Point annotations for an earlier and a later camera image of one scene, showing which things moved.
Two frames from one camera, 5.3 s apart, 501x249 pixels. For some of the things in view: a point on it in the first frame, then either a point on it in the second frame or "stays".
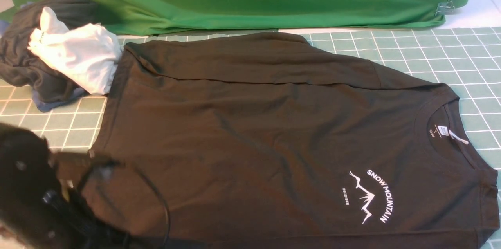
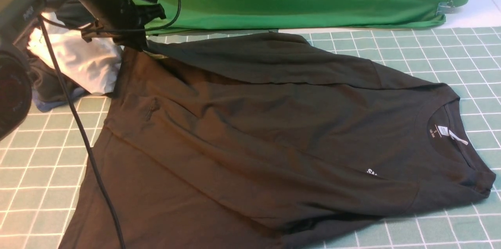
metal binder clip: x=444 y=8 stays
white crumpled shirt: x=87 y=55 stays
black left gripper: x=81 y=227 to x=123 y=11
